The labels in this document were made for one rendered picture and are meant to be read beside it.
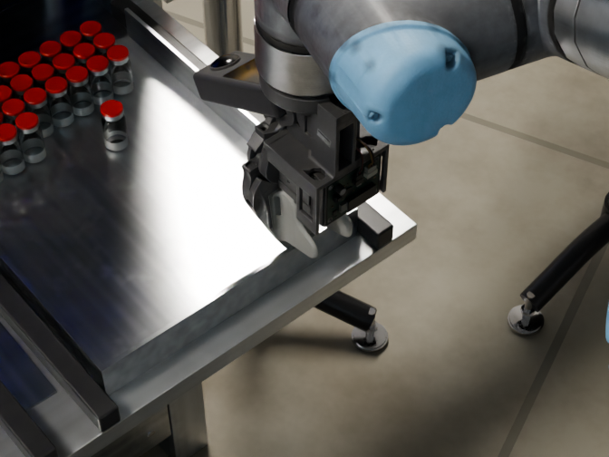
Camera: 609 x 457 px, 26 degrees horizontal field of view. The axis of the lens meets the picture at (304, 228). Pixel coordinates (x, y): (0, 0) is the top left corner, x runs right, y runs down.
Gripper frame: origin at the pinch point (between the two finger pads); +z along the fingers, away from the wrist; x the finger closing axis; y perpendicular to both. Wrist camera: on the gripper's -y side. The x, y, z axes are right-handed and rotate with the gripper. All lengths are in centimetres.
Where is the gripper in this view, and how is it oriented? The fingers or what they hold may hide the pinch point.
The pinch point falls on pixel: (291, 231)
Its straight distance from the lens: 109.5
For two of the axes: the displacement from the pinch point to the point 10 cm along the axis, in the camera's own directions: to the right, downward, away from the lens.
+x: 7.7, -4.9, 4.2
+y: 6.4, 5.8, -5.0
